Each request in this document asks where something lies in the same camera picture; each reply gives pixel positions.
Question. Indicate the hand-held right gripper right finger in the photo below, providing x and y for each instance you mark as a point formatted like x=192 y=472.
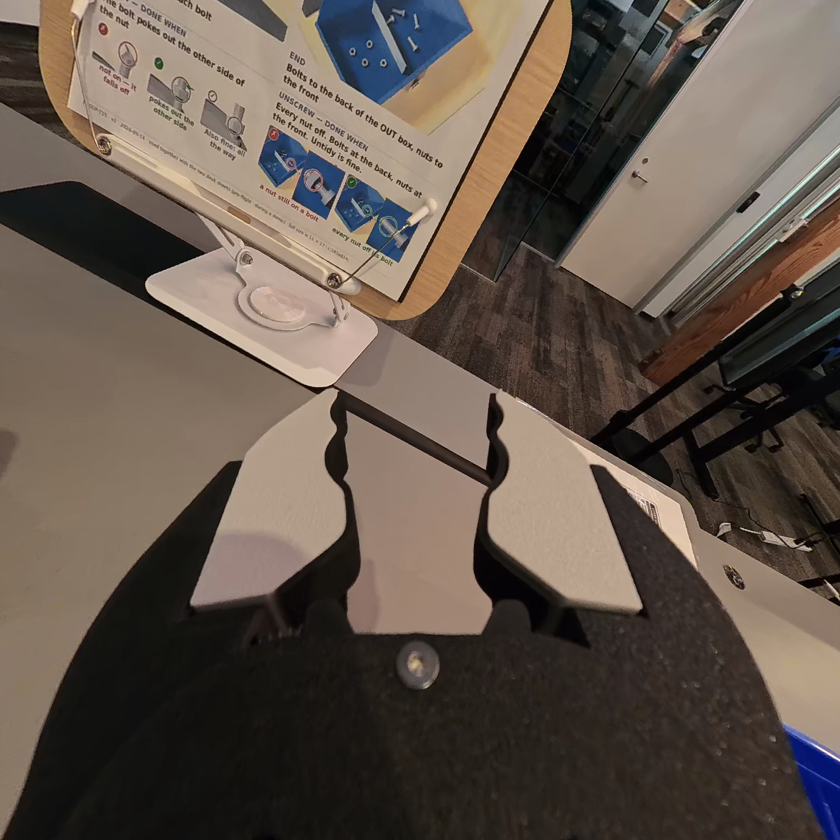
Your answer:
x=558 y=525

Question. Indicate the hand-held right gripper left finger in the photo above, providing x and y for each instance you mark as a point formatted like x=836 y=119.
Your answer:
x=282 y=518

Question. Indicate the black round stand base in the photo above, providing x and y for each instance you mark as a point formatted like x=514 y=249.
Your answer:
x=646 y=459

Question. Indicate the white power strip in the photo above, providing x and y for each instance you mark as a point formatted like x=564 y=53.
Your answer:
x=771 y=537

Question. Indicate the wooden beam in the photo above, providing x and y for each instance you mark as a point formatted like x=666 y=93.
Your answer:
x=722 y=315

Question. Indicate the black metal rolling stand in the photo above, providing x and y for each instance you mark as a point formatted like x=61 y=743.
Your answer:
x=774 y=341

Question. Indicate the wooden document stand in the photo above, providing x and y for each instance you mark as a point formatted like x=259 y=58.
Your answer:
x=512 y=164

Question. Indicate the blue plastic bin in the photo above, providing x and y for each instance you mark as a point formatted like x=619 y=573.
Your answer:
x=820 y=787

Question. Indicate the white door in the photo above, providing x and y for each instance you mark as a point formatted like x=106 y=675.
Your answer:
x=689 y=131

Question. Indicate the instruction board on stand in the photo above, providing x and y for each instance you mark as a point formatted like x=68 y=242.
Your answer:
x=328 y=105

